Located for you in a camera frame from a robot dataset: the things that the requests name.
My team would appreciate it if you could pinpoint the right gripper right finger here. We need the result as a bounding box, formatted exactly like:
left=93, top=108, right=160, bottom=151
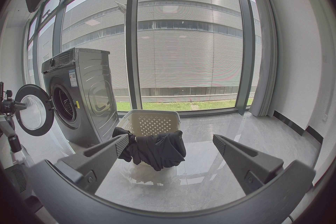
left=213, top=134, right=284, bottom=195

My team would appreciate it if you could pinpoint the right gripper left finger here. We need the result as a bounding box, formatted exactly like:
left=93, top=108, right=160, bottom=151
left=56, top=134, right=130, bottom=194

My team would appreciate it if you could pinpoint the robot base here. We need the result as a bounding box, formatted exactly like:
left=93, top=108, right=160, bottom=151
left=0, top=163, right=44, bottom=219

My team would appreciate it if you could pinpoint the heap of dark clothes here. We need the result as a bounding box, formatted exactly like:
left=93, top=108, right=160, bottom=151
left=112, top=127, right=187, bottom=172

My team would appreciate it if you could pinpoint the cream laundry basket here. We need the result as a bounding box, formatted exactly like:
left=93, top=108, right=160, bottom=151
left=115, top=110, right=185, bottom=171

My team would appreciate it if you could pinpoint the grey washing machine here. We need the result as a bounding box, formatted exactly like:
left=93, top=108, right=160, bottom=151
left=41, top=48, right=120, bottom=148

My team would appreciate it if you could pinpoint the washing machine door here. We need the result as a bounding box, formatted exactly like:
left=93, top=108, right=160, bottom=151
left=15, top=84, right=55, bottom=137

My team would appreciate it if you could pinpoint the white curtain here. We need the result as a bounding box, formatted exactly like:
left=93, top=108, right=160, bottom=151
left=235, top=0, right=279, bottom=117

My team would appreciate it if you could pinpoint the window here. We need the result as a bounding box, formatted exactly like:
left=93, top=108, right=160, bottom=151
left=25, top=0, right=263, bottom=116

